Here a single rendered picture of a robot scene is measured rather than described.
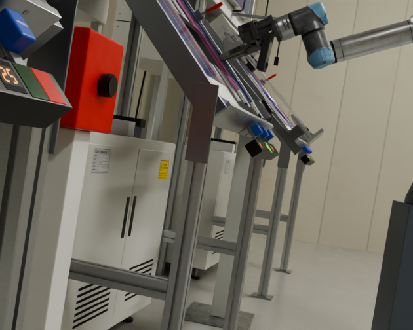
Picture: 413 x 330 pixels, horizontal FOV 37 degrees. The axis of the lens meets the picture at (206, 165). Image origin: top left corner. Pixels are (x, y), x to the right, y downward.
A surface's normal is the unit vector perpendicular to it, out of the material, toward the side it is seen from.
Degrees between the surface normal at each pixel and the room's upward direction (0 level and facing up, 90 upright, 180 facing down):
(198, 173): 90
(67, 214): 90
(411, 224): 90
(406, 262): 90
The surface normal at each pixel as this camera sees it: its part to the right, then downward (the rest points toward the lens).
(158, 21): -0.25, -0.01
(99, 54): 0.96, 0.16
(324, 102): -0.01, 0.03
